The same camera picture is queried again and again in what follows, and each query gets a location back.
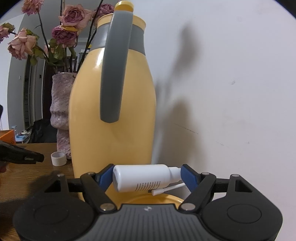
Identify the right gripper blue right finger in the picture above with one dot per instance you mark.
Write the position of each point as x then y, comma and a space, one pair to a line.
190, 177

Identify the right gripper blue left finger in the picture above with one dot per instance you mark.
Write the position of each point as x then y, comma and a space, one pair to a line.
105, 177

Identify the white spray bottle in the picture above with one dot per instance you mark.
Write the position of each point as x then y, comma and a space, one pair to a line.
158, 178

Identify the person's left hand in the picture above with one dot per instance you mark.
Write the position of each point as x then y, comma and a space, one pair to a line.
3, 168

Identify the red cardboard box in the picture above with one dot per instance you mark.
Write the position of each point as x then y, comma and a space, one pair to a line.
8, 136

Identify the yellow bear mug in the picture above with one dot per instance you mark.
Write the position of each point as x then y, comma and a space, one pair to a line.
148, 198

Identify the black bag on chair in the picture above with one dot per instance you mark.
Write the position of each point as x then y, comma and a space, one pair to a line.
43, 132

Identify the white tape roll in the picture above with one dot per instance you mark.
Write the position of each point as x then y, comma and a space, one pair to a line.
58, 159

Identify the pink textured vase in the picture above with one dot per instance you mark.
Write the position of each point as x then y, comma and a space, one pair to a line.
59, 109

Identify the yellow thermos jug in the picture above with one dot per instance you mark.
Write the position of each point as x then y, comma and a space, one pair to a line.
112, 107

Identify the dried pink roses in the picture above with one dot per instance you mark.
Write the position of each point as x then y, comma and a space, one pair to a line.
65, 48

